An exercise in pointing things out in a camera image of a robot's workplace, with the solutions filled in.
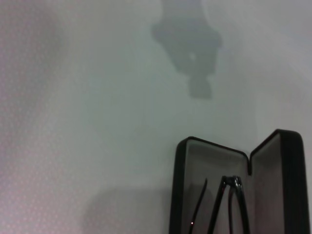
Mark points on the black glasses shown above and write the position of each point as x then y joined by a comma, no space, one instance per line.
234,181

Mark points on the black glasses case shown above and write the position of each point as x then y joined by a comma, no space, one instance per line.
268,195

